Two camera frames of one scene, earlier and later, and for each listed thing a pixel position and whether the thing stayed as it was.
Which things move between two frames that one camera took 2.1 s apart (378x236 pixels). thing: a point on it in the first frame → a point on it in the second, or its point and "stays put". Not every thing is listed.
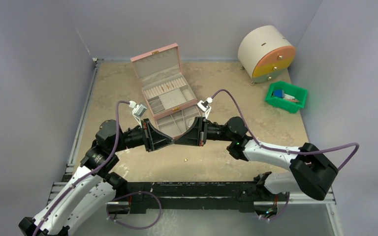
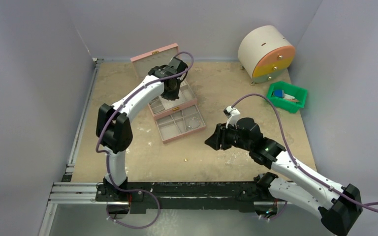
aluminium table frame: x=55 y=186 stays put
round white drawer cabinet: x=266 y=53 stays put
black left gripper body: x=133 y=137 → x=172 y=95
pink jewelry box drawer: x=175 y=124 stays put
